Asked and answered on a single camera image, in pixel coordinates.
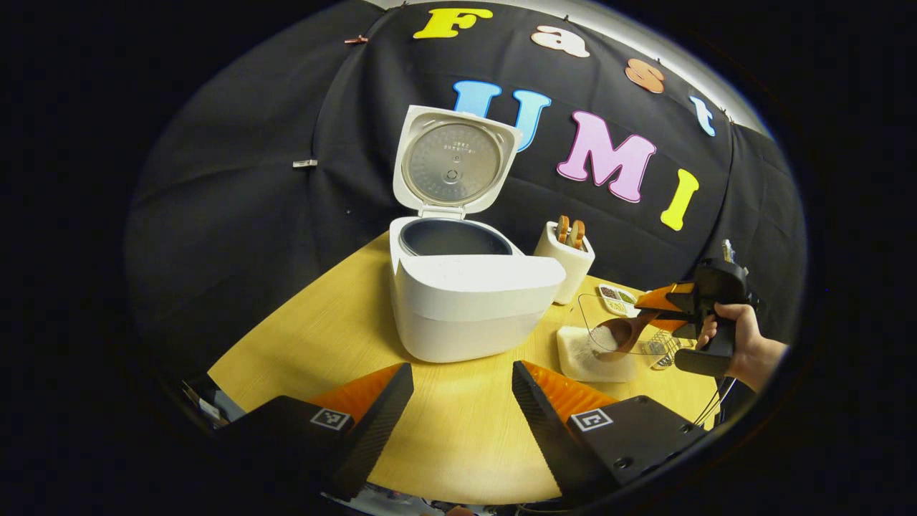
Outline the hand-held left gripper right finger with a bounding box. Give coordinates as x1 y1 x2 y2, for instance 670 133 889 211
512 360 709 506

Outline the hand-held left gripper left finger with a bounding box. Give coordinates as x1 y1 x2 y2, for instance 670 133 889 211
215 362 415 502

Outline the metal wire chopstick holder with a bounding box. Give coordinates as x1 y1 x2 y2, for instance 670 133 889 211
645 333 683 371

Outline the wooden spoon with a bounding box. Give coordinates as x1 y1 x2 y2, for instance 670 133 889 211
595 310 663 353

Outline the clear container of rice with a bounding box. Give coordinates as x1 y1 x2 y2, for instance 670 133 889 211
557 294 645 383

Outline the white rice cooker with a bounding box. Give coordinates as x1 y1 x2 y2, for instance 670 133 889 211
389 105 567 363

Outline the white divided grain dish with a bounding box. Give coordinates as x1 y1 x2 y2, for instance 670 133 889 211
598 284 638 317

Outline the white toaster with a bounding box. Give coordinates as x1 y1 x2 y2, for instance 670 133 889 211
534 221 595 305

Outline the black backdrop cloth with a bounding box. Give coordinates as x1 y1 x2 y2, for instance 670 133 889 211
123 0 809 388

